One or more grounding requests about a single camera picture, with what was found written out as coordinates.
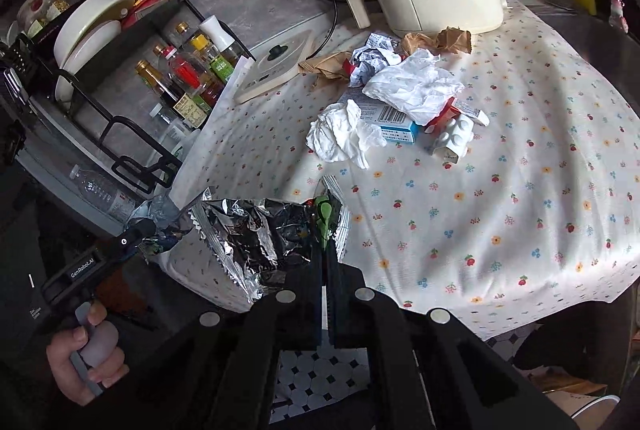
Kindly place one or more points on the green label oil bottle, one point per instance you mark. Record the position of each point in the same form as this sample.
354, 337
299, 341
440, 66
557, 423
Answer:
211, 57

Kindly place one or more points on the red cap sauce bottle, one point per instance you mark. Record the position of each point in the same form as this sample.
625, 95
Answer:
203, 87

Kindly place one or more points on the large crumpled white paper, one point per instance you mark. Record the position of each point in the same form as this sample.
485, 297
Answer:
418, 86

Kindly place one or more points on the soy sauce bottle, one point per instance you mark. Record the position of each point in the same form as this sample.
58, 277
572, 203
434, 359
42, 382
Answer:
171, 94

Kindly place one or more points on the person's left hand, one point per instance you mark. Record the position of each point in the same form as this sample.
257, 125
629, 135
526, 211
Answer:
86, 357

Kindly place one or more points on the white tissue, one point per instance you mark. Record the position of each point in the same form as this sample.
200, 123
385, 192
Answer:
341, 134

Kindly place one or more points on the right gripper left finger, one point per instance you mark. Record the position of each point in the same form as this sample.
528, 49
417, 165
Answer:
303, 316

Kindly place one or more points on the silver foil snack bag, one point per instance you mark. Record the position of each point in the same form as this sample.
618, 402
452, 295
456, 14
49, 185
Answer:
234, 251

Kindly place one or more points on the black dish rack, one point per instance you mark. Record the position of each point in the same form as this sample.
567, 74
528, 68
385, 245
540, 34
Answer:
104, 108

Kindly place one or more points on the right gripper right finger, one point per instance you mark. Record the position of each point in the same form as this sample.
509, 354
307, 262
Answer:
345, 325

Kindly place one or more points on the crumpled printed wrapper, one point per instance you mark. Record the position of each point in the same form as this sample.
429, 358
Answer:
379, 51

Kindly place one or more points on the floral white tablecloth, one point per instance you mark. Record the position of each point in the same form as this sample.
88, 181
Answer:
542, 214

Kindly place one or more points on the brown paper bag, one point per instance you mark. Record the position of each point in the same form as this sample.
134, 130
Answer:
329, 67

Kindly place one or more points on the blue white carton box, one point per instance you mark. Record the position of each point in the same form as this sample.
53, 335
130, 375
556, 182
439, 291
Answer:
396, 126

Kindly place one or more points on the white plate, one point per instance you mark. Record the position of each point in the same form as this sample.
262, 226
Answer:
87, 16

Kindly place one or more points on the clear plastic water bottle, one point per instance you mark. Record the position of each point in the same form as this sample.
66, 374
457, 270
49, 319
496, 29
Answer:
102, 194

